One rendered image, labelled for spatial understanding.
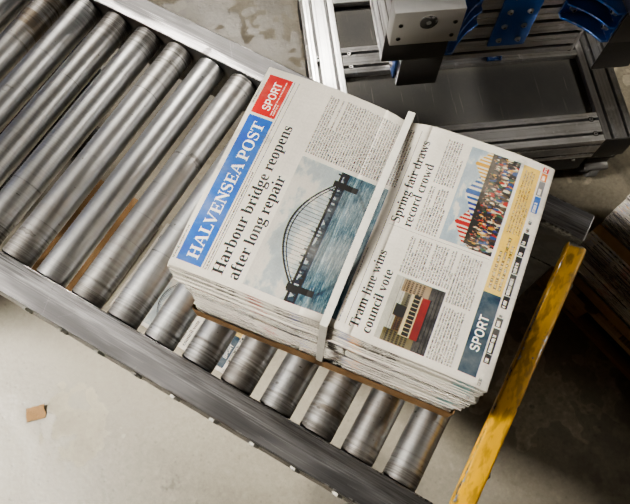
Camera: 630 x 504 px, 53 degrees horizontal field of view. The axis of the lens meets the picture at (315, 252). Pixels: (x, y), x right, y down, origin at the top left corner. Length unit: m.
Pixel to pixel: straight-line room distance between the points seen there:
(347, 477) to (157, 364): 0.30
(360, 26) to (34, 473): 1.49
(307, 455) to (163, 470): 0.87
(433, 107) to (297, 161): 1.11
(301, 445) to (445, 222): 0.36
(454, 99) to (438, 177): 1.10
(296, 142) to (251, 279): 0.18
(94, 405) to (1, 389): 0.25
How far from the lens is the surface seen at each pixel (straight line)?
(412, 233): 0.73
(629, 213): 1.46
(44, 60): 1.22
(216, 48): 1.16
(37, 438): 1.82
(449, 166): 0.78
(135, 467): 1.74
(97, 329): 0.96
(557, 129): 1.87
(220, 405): 0.91
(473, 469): 0.90
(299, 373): 0.91
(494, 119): 1.85
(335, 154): 0.76
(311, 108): 0.79
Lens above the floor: 1.69
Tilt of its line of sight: 69 degrees down
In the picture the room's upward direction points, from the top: 4 degrees clockwise
